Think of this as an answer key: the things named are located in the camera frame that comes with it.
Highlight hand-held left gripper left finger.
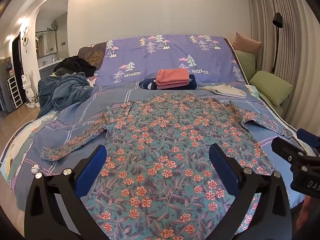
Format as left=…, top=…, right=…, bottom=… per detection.
left=24, top=144, right=108, bottom=240

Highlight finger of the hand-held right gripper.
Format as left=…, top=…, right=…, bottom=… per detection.
left=296, top=128, right=320, bottom=156
left=271, top=136, right=308, bottom=166

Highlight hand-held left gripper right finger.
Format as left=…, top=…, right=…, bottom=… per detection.
left=209, top=143, right=293, bottom=240

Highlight floral long-sleeved shirt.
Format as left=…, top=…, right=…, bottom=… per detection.
left=41, top=92, right=293, bottom=240

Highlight folded pink clothes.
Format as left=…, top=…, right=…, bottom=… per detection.
left=155, top=68, right=190, bottom=90

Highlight pile of black clothes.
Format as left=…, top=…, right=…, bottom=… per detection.
left=53, top=55, right=97, bottom=77

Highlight person's right hand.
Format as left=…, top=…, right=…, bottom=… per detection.
left=299, top=194, right=315, bottom=231

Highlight blue-grey printed bed sheet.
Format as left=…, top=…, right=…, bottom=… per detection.
left=0, top=80, right=320, bottom=240

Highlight green pillow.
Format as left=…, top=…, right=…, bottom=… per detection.
left=249, top=70, right=293, bottom=107
left=234, top=50, right=257, bottom=81

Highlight cream garment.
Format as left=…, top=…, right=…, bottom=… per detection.
left=199, top=84, right=248, bottom=99

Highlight beige pleated curtain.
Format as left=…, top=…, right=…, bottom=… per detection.
left=246, top=0, right=320, bottom=137

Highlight crumpled blue blanket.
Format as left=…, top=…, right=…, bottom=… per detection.
left=37, top=72, right=92, bottom=118

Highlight white bear figurine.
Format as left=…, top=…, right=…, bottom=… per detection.
left=21, top=73, right=36, bottom=104

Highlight navy star-print garment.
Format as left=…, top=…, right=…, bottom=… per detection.
left=139, top=74, right=198, bottom=91

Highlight white drawer rack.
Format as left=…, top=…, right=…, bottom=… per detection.
left=6, top=76, right=23, bottom=109

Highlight pink pillow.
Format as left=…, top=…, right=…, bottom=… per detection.
left=232, top=32, right=262, bottom=53

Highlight brown patterned pillow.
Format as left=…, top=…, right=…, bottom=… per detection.
left=77, top=41, right=108, bottom=68

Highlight black floor lamp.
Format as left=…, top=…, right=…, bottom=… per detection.
left=272, top=12, right=284, bottom=74

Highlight purple tree-print blanket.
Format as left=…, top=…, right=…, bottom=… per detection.
left=96, top=34, right=248, bottom=87

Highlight wall mirror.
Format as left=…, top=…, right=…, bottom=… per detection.
left=36, top=31, right=57, bottom=57

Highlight white wall ornament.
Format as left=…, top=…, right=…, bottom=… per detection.
left=21, top=26, right=31, bottom=53

